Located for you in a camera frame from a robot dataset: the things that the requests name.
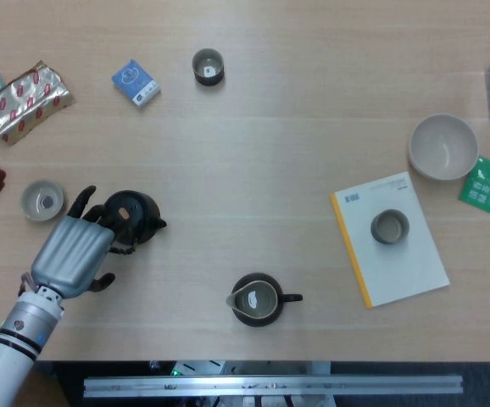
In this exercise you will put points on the large beige bowl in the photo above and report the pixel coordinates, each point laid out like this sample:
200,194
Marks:
440,144

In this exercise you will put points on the gold foil bag red print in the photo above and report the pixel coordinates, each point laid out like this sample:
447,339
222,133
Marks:
24,104

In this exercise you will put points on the blue tea bag packet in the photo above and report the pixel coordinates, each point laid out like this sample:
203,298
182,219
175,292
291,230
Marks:
135,80

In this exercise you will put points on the white notebook yellow spine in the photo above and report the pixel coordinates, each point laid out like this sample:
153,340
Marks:
397,271

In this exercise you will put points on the small grey shallow cup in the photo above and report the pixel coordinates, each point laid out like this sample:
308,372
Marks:
31,203

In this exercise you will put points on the aluminium rail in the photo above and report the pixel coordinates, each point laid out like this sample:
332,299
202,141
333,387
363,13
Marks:
270,386

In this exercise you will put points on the dark cylindrical teacup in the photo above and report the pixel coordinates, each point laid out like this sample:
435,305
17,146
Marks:
207,81
391,241

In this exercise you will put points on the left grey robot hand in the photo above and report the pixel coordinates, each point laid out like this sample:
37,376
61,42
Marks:
71,254

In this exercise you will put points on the green tea sachet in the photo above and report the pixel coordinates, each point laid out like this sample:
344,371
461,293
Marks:
488,191

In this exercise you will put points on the black teapot kettle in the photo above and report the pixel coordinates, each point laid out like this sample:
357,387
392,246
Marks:
141,212

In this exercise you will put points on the brown stool seat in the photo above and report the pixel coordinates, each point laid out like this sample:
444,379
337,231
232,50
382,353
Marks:
50,386

